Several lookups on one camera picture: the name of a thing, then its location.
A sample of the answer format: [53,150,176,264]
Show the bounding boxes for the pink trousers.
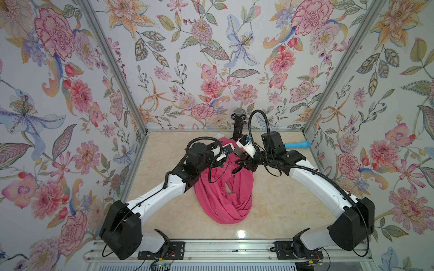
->
[194,153,254,224]

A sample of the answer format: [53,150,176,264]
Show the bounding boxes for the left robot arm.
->
[99,137,235,260]

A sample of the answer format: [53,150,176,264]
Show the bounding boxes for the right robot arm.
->
[231,108,375,259]

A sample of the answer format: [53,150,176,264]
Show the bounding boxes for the black microphone on tripod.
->
[231,108,247,141]

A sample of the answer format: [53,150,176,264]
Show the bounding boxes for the light blue cylinder tool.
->
[284,141,311,149]

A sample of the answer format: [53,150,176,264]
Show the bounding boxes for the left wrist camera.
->
[217,143,235,161]

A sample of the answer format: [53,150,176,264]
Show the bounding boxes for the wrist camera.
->
[236,135,256,157]
[217,143,235,161]

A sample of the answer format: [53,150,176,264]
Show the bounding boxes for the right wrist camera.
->
[236,135,256,157]

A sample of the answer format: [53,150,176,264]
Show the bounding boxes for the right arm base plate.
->
[270,241,323,260]

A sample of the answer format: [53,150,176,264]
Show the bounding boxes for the aluminium mounting rail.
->
[83,239,373,264]

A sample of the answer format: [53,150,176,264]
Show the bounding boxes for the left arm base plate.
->
[137,241,185,260]

